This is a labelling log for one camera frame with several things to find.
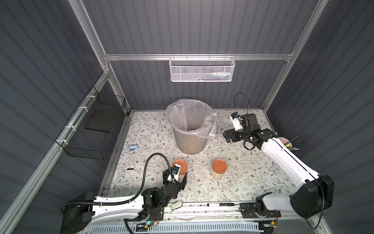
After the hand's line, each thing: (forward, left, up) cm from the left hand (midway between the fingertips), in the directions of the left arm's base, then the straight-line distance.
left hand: (180, 173), depth 78 cm
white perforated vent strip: (-24, -26, -9) cm, 36 cm away
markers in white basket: (+53, -22, +26) cm, 63 cm away
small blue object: (+21, +33, -8) cm, 40 cm away
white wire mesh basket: (+75, -15, +19) cm, 78 cm away
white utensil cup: (+17, -66, +1) cm, 68 cm away
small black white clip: (+6, +31, -7) cm, 32 cm away
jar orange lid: (+2, -2, +6) cm, 6 cm away
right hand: (+19, -30, +11) cm, 38 cm away
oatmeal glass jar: (-3, -1, +3) cm, 4 cm away
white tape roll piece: (-14, +2, -6) cm, 16 cm away
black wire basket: (+15, +46, +18) cm, 52 cm away
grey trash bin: (+20, -5, -3) cm, 21 cm away
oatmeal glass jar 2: (+1, -21, -6) cm, 22 cm away
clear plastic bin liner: (+35, -7, +9) cm, 37 cm away
